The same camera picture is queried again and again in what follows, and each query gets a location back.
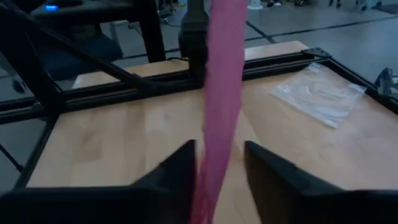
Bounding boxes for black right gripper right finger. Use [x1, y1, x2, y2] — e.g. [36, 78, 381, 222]
[244, 140, 398, 224]

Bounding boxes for black desk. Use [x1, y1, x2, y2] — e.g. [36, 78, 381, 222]
[30, 0, 167, 63]

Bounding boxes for clear plastic zip bag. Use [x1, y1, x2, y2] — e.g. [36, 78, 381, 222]
[269, 62, 368, 129]

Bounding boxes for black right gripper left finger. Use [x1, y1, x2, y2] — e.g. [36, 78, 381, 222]
[0, 139, 198, 224]

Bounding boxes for black diagonal frame strut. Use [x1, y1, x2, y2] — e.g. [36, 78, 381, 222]
[0, 0, 150, 97]

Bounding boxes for dark blue seat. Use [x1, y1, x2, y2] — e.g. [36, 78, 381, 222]
[40, 32, 124, 82]

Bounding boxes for black table frame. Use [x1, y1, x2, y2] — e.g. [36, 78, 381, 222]
[0, 46, 398, 194]

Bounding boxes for pink elastic bandage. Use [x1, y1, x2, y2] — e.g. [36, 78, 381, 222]
[188, 0, 249, 224]

